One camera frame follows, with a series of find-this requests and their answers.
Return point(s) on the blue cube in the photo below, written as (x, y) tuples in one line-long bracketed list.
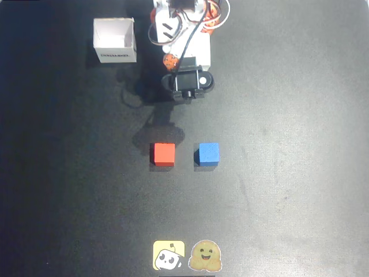
[(208, 154)]

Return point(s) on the red cube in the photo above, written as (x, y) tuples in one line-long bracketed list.
[(163, 154)]

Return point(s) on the white and orange robot arm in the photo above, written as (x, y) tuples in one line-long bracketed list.
[(161, 17)]

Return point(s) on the white cardboard box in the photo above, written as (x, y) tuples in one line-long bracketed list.
[(115, 54)]

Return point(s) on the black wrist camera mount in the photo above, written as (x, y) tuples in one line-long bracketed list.
[(188, 94)]

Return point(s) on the yellow robot sticker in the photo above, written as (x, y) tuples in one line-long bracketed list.
[(168, 255)]

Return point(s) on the hugging face emoji sticker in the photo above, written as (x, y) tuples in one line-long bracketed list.
[(205, 256)]

